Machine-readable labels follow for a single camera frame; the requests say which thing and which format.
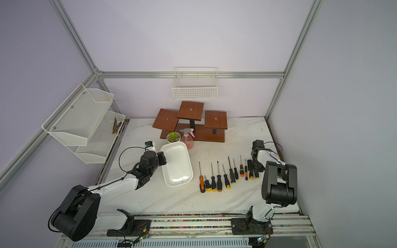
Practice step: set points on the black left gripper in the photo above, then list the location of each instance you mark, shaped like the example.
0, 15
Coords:
160, 155

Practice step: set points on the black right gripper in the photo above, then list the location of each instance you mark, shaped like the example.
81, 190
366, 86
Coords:
250, 168

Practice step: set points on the slim orange black screwdriver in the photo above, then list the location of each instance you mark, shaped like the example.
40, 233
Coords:
242, 171

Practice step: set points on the white storage box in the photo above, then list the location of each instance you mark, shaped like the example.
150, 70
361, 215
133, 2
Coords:
178, 170

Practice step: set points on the small black screwdriver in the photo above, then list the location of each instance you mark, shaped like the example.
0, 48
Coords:
213, 183

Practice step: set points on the black yellow stubby screwdriver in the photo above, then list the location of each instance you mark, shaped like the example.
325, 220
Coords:
207, 184

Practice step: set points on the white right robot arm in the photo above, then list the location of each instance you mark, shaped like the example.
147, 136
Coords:
278, 188

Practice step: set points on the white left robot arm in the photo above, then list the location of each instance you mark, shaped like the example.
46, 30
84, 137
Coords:
78, 214

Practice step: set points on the potted green succulent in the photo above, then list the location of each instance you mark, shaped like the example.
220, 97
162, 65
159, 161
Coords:
173, 137

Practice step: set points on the pink spray bottle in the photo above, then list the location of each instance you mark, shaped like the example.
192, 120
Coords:
187, 137

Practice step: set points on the brown twigs on shelf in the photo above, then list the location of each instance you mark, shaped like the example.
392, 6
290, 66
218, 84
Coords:
116, 126

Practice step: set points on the brown wooden tiered stand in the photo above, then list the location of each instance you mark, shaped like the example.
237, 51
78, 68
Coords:
208, 126

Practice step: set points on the white mesh lower shelf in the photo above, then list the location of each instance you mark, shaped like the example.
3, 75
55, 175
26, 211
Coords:
101, 143

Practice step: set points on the white mesh shelf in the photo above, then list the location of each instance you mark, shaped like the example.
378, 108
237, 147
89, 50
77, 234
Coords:
74, 122
101, 143

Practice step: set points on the white mesh upper shelf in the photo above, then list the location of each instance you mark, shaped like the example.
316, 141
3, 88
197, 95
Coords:
74, 122

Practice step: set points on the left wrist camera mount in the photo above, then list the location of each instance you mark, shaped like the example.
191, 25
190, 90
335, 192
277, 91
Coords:
150, 146

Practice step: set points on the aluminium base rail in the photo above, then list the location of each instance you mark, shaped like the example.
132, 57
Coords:
208, 231

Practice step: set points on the white wire wall basket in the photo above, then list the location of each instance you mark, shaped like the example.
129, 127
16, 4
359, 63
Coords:
195, 83

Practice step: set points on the aluminium frame post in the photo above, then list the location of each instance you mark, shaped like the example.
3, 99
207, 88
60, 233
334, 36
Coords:
313, 12

